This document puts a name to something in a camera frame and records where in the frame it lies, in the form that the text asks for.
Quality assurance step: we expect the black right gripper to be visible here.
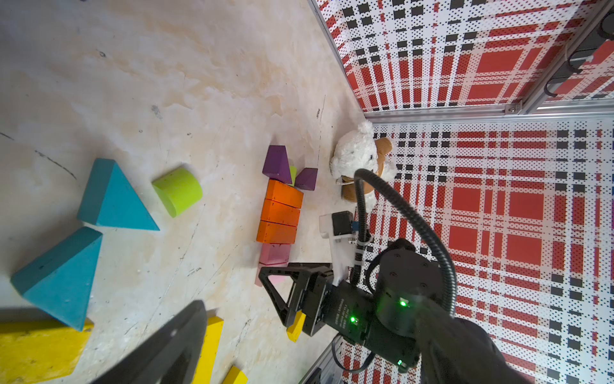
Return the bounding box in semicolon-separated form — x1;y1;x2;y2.
257;210;423;371

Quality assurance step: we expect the lime green block left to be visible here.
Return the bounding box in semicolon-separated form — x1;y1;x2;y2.
152;167;203;218

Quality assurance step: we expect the yellow upright block centre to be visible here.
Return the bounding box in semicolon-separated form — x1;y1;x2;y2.
192;316;224;384

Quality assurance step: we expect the purple triangle block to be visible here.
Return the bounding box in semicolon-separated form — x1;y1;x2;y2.
262;145;292;184
294;167;318;191

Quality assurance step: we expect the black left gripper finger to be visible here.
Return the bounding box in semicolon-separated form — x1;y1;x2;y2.
94;300;207;383

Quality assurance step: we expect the lime green cylinder block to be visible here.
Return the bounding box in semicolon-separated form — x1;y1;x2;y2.
289;166;297;187

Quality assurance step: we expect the yellow block lower left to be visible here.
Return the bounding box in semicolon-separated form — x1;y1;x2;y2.
222;366;248;384

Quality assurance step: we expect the orange block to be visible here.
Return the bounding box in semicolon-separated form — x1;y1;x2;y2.
256;221;297;244
265;179;304;209
261;199;301;227

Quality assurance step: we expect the white teddy bear brown hoodie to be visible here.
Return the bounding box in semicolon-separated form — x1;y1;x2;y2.
329;120;397;203

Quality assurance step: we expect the pink block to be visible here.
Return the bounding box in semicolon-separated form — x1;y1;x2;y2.
259;243;291;266
254;262;288;286

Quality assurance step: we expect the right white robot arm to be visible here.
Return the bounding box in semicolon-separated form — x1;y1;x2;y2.
258;169;524;383

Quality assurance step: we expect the yellow block right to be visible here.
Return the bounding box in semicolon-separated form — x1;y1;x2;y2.
286;311;306;342

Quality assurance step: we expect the teal triangle block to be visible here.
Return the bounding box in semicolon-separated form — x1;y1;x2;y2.
77;158;160;231
11;227;103;331

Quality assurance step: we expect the yellow block upper left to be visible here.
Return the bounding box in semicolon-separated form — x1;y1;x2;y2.
1;319;94;383

